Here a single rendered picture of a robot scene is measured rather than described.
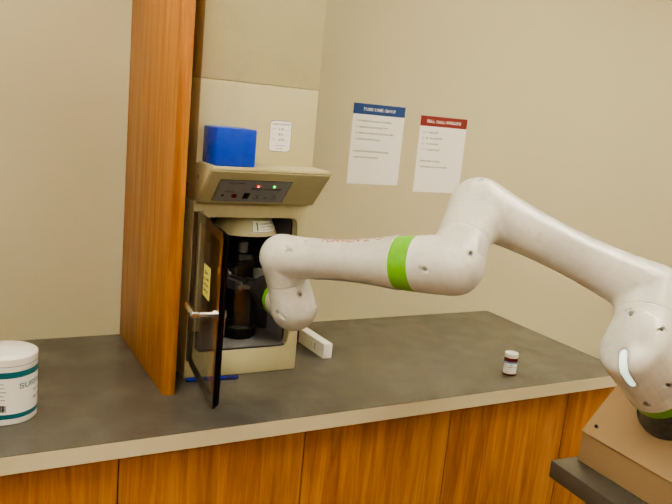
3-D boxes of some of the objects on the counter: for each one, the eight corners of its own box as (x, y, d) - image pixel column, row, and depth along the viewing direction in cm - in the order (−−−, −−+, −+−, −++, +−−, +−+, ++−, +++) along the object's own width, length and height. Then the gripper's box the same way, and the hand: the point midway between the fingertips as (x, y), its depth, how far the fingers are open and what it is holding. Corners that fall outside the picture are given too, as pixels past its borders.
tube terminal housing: (157, 348, 209) (171, 77, 194) (261, 340, 225) (280, 89, 210) (183, 379, 188) (200, 77, 173) (295, 368, 203) (319, 90, 189)
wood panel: (119, 333, 218) (138, -169, 191) (129, 333, 219) (149, -166, 193) (162, 395, 176) (195, -237, 149) (174, 394, 178) (208, -232, 151)
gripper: (310, 276, 188) (275, 258, 207) (229, 279, 177) (201, 259, 197) (308, 304, 189) (274, 283, 209) (227, 308, 179) (199, 285, 198)
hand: (241, 273), depth 201 cm, fingers open, 10 cm apart
